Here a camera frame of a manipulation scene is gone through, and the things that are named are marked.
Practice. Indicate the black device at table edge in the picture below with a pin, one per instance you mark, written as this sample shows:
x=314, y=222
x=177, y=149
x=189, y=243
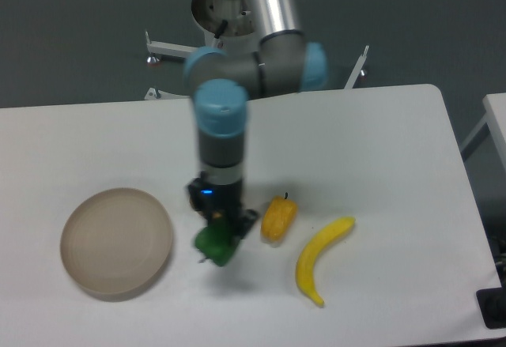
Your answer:
x=492, y=307

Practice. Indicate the white side table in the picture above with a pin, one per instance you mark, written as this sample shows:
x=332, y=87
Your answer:
x=492, y=124

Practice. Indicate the beige round plate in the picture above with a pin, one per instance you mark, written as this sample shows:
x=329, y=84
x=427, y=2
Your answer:
x=116, y=244

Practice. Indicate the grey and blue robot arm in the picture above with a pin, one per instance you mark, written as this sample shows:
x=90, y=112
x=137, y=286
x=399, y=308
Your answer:
x=220, y=84

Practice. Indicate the yellow toy banana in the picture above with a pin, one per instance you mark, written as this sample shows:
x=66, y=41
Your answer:
x=313, y=250

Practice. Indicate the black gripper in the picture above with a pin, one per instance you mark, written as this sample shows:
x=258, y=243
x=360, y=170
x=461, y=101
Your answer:
x=218, y=197

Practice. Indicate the yellow toy pepper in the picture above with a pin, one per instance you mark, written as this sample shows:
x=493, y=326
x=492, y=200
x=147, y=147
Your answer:
x=278, y=218

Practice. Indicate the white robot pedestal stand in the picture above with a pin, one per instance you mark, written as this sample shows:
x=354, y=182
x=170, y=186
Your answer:
x=271, y=65

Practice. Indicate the green toy pepper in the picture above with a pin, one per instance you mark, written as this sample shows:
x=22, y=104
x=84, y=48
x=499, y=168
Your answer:
x=217, y=242

